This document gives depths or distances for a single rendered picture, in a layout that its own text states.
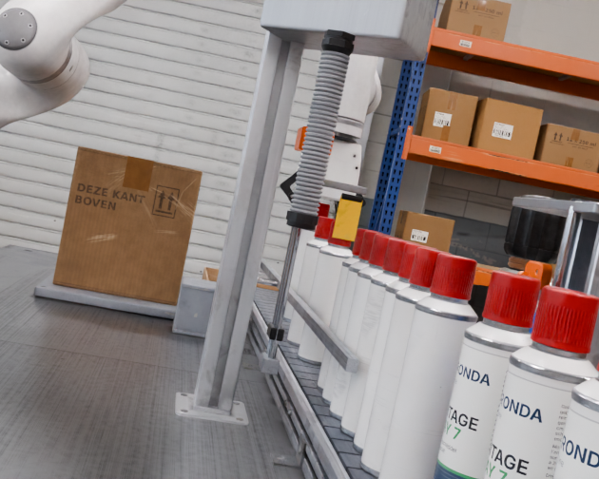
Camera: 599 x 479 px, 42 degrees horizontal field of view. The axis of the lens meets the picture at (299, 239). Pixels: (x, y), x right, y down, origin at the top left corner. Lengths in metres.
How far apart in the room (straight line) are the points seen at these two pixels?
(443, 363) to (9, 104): 0.99
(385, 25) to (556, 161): 4.25
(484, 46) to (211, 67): 1.83
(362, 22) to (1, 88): 0.77
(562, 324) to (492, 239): 5.24
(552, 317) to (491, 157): 4.37
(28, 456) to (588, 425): 0.51
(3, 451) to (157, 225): 0.83
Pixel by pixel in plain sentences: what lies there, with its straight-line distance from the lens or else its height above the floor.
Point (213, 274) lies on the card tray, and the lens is 2.14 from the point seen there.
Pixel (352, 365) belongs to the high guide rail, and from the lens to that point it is 0.77.
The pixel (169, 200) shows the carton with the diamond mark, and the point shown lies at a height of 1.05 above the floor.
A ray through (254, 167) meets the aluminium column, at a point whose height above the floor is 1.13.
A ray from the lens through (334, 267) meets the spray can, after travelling 1.09.
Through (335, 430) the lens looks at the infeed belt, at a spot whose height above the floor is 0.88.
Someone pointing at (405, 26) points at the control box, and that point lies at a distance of 0.84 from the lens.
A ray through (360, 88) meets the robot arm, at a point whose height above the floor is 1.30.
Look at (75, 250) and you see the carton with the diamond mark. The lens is 1.54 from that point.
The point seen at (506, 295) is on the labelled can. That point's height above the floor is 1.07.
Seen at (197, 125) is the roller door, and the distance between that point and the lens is 5.42.
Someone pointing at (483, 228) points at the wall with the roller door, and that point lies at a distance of 5.68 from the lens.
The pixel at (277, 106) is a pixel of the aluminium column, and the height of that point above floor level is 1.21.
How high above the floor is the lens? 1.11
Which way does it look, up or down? 3 degrees down
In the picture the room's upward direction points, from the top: 12 degrees clockwise
